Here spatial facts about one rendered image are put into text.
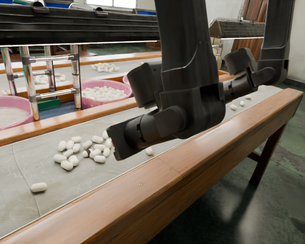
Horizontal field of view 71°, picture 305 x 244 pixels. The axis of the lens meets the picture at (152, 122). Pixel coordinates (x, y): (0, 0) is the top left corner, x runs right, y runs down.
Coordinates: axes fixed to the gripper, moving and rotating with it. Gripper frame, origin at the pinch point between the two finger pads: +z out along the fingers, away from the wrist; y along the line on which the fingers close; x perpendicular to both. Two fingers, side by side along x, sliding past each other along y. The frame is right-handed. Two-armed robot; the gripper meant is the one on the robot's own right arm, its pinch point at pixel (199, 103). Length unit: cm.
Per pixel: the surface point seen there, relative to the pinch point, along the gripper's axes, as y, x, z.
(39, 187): 52, 5, 10
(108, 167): 35.4, 7.7, 9.4
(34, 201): 54, 8, 10
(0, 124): 52, -18, 40
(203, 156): 12.4, 15.2, -3.5
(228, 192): -66, 66, 54
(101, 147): 33.2, 1.9, 13.5
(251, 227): -51, 81, 36
